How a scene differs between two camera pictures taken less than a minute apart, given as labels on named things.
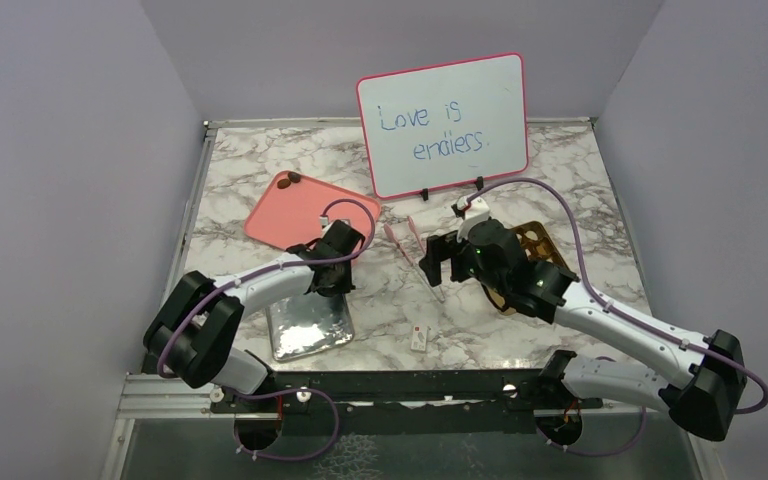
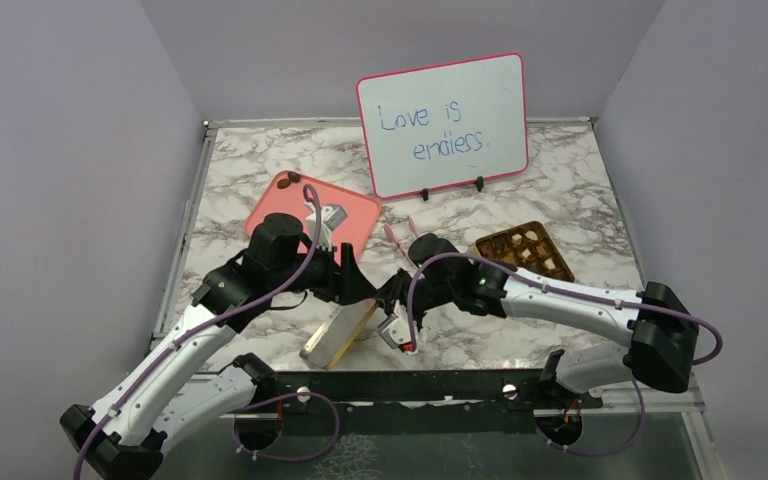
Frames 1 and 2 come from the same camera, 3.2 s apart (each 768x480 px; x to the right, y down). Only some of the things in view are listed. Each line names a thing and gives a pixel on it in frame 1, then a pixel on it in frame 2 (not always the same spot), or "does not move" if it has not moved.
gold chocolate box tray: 538,247 does not move
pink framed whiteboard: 442,127 does not move
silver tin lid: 307,324 -> 336,334
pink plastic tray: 289,213 does not move
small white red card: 418,339 does not move
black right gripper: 439,248 -> 394,291
